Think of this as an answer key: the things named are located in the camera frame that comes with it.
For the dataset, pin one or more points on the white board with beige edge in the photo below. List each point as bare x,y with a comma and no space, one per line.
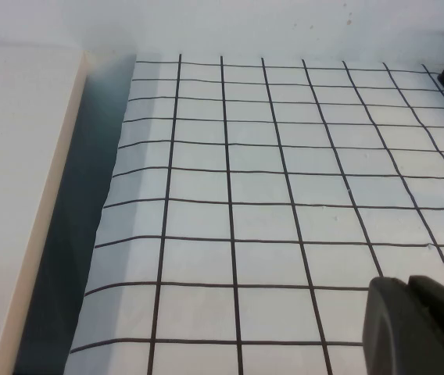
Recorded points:
11,156

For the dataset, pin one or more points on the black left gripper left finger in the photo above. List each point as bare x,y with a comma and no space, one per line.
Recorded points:
386,332

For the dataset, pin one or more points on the white black-grid tablecloth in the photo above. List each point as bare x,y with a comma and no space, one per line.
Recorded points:
253,218

